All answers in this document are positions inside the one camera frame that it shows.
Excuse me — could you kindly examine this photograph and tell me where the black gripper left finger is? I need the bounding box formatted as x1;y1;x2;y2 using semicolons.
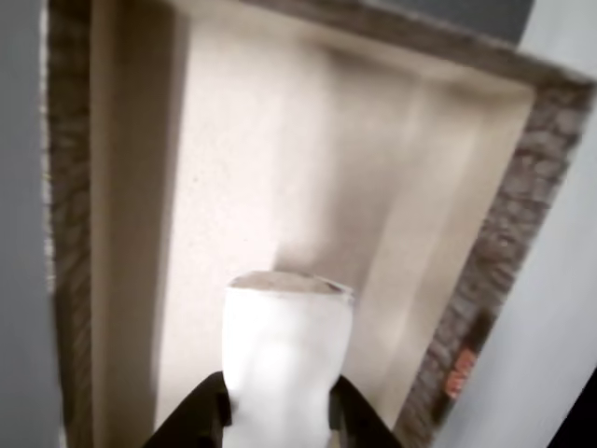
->
144;371;233;448

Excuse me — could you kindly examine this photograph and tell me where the white eraser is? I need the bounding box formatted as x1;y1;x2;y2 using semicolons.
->
222;270;354;448

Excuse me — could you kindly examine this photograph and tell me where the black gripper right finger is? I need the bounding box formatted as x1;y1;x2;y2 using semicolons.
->
328;375;402;448

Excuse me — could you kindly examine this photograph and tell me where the bark print cardboard box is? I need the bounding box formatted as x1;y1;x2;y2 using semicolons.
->
44;0;597;448

